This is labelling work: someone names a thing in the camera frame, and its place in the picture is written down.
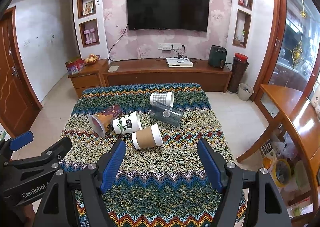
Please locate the red gift box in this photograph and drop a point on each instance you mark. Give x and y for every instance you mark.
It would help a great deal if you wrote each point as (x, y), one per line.
(74, 65)

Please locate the small wooden drawer cabinet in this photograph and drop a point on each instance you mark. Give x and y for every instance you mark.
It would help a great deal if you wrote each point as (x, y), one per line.
(90, 77)

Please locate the framed picture on shelf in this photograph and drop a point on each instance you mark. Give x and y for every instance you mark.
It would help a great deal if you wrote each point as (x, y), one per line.
(88, 8)

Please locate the white wall power strip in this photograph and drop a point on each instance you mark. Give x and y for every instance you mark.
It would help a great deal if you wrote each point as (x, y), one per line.
(170, 46)

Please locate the long wooden TV cabinet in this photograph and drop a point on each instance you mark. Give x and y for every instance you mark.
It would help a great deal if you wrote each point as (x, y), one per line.
(152, 71)

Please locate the dark wicker bin red lid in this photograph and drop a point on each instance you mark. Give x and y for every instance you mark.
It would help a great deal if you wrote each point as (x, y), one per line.
(239, 67)

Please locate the wooden framed glass door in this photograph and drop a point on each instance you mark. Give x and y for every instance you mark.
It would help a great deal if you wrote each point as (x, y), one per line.
(292, 56)

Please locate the white set-top box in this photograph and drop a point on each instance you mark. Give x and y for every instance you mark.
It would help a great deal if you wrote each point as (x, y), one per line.
(178, 62)

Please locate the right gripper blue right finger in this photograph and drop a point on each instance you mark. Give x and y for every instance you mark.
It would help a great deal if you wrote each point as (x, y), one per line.
(214, 165)

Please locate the yellow tape roll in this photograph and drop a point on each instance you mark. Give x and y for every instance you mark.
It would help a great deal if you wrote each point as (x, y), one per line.
(281, 173)

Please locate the colourful zigzag knitted table cloth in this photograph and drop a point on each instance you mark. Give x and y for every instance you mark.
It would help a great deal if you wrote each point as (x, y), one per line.
(158, 186)

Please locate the wooden side table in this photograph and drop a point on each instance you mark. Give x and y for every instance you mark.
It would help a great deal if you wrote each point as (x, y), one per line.
(302, 124)

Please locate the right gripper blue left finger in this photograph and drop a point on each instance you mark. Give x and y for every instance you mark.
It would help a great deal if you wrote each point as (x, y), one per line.
(109, 164)

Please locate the brown wooden door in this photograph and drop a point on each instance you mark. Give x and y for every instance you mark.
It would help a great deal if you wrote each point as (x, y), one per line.
(19, 104)

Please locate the white waste basket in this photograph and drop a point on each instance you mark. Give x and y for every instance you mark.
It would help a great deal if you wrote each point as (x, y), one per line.
(244, 92)

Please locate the basket of fruit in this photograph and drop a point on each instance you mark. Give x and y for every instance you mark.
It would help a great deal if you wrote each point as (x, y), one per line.
(92, 59)

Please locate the pink dumbbells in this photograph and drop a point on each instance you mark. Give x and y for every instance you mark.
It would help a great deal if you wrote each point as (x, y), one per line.
(90, 36)

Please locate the dark green air fryer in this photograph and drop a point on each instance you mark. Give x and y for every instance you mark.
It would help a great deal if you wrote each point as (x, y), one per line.
(217, 56)

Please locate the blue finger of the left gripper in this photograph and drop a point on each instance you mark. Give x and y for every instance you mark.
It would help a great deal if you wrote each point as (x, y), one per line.
(21, 140)

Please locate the dark transparent plastic cup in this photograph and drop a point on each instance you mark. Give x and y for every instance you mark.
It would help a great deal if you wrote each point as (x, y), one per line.
(166, 114)

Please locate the brown sleeved white paper cup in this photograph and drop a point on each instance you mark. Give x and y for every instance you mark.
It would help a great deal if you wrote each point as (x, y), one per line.
(147, 138)

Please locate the white cup with plant print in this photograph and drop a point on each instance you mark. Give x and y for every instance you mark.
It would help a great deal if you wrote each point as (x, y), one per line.
(129, 123)

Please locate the white grey checkered cup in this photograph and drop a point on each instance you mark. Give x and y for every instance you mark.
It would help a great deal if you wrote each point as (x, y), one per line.
(166, 98)

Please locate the black curved television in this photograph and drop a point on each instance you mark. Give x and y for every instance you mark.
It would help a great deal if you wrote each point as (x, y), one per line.
(168, 14)

